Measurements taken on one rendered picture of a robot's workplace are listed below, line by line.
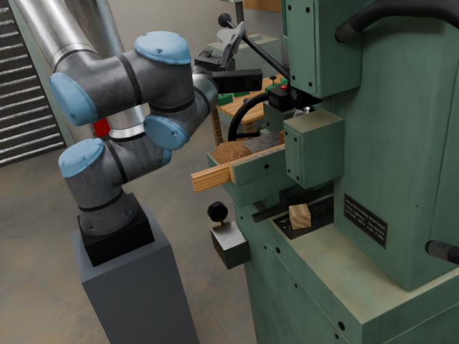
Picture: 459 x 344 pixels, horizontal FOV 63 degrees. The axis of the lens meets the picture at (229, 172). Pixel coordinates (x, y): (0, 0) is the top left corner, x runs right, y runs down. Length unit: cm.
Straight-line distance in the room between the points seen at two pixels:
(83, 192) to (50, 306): 101
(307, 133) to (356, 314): 33
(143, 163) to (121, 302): 48
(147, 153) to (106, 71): 61
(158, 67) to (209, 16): 337
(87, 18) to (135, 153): 41
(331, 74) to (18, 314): 192
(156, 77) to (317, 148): 31
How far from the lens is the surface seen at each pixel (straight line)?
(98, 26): 115
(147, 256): 131
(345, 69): 63
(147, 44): 67
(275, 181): 91
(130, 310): 143
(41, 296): 224
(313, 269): 80
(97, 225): 129
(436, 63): 55
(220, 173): 88
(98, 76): 65
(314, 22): 59
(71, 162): 120
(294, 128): 69
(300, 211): 88
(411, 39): 57
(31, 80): 370
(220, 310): 180
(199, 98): 78
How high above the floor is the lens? 137
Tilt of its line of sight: 30 degrees down
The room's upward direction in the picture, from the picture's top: 9 degrees counter-clockwise
